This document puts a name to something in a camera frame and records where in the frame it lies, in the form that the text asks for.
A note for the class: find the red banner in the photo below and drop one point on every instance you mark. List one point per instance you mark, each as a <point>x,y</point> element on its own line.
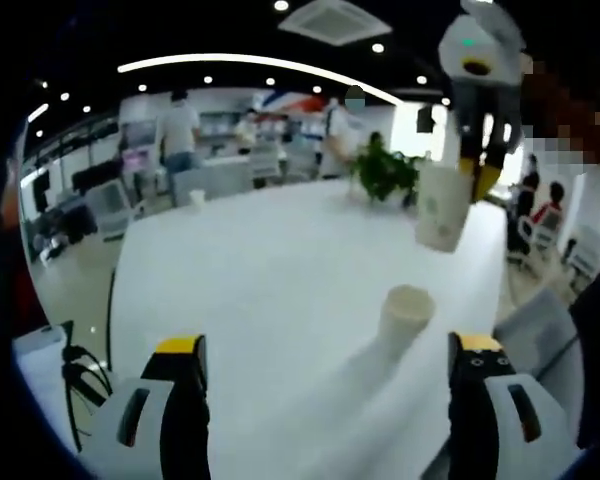
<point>11,195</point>

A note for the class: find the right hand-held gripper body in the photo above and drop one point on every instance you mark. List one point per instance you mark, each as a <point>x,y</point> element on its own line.
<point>495,50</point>

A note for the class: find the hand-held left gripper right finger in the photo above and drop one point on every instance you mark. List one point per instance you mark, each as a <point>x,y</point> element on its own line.
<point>472,425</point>

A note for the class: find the pink lit monitor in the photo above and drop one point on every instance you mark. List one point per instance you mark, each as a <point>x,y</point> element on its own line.
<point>136,161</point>

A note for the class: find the white chairs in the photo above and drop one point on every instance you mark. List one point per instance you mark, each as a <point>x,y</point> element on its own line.
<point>587,250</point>

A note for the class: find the dark cluttered desk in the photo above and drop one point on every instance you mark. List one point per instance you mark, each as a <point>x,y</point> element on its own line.
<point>65,225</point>

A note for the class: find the white table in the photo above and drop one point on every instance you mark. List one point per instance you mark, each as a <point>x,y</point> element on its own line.
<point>280,250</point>

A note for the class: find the curved ceiling light strip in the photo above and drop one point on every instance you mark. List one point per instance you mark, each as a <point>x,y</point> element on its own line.
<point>220,60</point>

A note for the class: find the white storage shelves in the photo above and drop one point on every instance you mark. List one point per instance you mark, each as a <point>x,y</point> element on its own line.
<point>220,125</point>

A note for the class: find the grey office chair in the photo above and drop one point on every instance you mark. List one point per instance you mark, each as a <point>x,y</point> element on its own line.
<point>535,330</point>

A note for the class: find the green print paper cup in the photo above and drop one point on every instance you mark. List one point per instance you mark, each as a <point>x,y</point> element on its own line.
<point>405,320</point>
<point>440,215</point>

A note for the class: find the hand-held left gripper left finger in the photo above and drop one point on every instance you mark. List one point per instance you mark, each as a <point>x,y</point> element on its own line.
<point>152,460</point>

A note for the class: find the straight ceiling light strip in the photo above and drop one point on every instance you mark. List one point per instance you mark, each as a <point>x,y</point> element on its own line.
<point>37,112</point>

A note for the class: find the ceiling air vent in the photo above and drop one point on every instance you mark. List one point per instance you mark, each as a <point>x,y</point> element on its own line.
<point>335,22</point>

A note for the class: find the striped wall graphic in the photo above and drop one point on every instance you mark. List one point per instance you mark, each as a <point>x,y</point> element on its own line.
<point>300,102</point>

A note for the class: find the grey upholstered chair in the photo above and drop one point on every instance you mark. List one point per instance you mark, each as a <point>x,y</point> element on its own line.
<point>210,182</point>

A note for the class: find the wall screen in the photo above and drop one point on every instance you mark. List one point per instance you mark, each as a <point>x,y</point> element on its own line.
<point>140,132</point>

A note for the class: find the black hanging screen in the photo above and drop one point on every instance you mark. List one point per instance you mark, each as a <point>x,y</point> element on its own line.
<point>425,120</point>

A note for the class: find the side desk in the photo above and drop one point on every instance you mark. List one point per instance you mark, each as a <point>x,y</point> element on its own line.
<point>40,380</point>

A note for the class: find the group of ceiling spotlights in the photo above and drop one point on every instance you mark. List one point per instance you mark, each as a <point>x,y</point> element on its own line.
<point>281,5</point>

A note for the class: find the small plain paper cup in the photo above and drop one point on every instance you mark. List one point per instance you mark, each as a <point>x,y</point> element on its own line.
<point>197,197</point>

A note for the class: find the black tripod stand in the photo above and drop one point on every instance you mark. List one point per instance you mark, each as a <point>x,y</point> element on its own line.
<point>72,365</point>

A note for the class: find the potted green plant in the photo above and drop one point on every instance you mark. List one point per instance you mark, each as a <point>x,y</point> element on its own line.
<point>385,175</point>

